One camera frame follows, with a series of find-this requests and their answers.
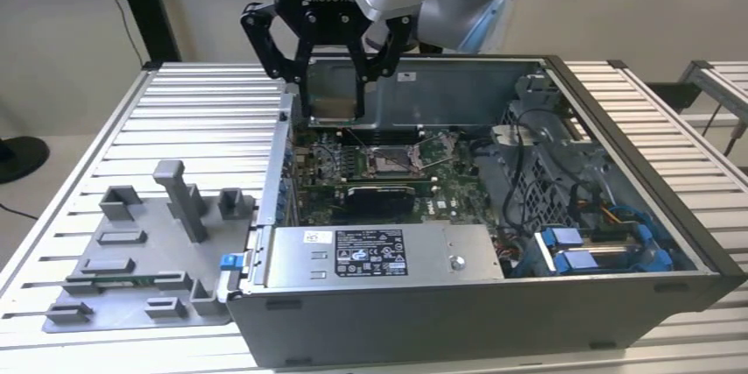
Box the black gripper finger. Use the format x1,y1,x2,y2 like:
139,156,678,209
349,14,414,121
241,3,318,121

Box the silver CPU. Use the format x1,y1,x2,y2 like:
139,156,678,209
309,92,361,126

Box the black RAM slot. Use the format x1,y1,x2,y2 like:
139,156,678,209
338,125,427,138
347,174,439,187

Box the CPU socket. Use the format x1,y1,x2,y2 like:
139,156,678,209
365,145,422,176

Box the black graphics card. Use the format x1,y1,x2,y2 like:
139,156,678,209
345,185,421,224

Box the green motherboard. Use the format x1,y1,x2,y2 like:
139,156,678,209
290,128,505,235

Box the silver power supply unit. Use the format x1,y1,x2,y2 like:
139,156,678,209
266,223,507,290

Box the black round stand base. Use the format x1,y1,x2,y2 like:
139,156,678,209
0,136,53,185

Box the grey plastic parts rack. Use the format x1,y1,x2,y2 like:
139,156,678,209
42,159,262,335

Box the hard disk in blue carrier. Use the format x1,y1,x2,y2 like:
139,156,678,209
535,224,657,252

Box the aluminium slat side table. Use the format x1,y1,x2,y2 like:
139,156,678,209
681,60,748,130

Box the green RAM stick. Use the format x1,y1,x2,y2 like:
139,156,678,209
67,274,183,286

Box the open black PC case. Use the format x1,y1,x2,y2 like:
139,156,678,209
219,52,747,369

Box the thin wire locking lever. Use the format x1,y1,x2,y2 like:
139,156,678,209
343,127,373,152

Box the black stand post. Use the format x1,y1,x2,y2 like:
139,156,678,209
107,0,185,64

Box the silver metal bracket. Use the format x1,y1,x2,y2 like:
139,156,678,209
490,124,537,145

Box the black wire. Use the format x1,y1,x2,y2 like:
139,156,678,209
503,106,587,236

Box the blue wire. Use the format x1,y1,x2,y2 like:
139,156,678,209
607,203,654,229

